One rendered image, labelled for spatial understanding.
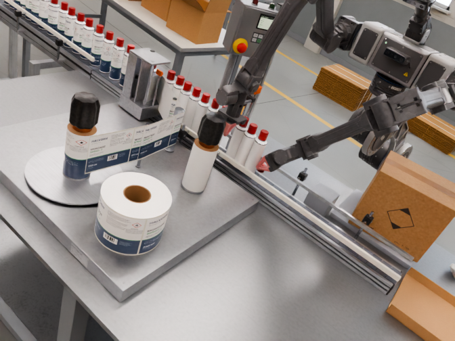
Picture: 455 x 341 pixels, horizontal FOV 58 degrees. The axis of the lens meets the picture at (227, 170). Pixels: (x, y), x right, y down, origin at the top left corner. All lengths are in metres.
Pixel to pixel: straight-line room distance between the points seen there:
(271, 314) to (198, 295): 0.22
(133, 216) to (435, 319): 1.08
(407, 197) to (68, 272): 1.19
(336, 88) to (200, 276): 4.55
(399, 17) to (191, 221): 5.97
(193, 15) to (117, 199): 2.28
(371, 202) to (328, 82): 4.04
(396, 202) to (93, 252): 1.10
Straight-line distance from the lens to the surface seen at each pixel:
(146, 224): 1.14
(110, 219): 1.16
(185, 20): 3.32
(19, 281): 2.00
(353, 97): 5.54
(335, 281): 1.51
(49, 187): 1.39
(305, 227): 1.60
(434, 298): 1.74
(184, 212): 1.40
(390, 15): 7.06
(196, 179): 1.45
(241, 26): 1.61
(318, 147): 1.46
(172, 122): 1.56
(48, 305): 1.92
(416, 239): 1.75
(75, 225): 1.29
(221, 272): 1.33
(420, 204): 1.68
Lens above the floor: 1.78
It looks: 33 degrees down
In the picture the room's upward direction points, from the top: 21 degrees clockwise
